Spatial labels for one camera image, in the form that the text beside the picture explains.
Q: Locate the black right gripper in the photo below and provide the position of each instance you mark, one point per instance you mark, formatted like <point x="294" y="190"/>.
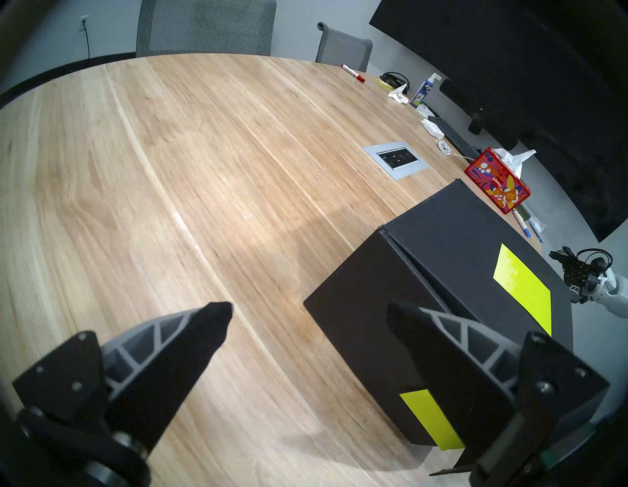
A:
<point x="581" y="275"/>

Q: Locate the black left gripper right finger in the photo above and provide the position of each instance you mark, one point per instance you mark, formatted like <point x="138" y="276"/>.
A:
<point x="456" y="373"/>

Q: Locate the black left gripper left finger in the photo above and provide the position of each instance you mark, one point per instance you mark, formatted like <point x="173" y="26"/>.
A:
<point x="162" y="373"/>

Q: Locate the black cardboard box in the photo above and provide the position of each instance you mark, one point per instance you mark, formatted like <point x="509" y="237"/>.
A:
<point x="373" y="304"/>

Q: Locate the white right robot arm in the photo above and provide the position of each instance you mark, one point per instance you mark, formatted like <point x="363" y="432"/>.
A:
<point x="613" y="294"/>

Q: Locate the red floral tissue box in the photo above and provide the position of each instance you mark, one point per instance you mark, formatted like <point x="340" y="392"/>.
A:
<point x="495" y="179"/>

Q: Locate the yellow-green sticky note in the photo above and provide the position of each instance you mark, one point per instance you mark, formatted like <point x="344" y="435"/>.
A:
<point x="429" y="415"/>
<point x="522" y="287"/>

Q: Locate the blue pen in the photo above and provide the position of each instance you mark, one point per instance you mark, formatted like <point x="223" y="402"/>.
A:
<point x="536" y="231"/>

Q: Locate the white marker blue cap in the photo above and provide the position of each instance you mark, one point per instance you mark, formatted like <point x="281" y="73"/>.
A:
<point x="521" y="223"/>

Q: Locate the black eraser block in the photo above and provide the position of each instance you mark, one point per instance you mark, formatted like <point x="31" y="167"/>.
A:
<point x="524" y="212"/>

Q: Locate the black keyboard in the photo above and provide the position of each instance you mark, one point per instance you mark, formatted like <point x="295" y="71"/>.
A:
<point x="454" y="137"/>

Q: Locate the white power adapter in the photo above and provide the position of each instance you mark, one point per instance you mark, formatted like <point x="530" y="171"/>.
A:
<point x="431" y="127"/>

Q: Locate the grey table outlet panel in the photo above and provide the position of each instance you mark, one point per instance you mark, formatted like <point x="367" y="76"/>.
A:
<point x="397" y="159"/>

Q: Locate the crumpled white tissue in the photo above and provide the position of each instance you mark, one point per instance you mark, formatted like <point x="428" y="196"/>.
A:
<point x="399" y="94"/>
<point x="425" y="110"/>

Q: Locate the whiteboard cleaner spray bottle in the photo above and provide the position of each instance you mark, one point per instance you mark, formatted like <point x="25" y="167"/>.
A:
<point x="422" y="93"/>

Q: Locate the red whiteboard marker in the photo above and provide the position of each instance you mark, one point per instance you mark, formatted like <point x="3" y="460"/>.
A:
<point x="353" y="72"/>

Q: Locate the wide grey mesh chair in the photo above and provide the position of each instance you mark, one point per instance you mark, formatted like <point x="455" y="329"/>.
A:
<point x="206" y="24"/>

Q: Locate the black wall screen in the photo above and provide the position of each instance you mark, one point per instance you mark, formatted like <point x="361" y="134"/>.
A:
<point x="530" y="73"/>

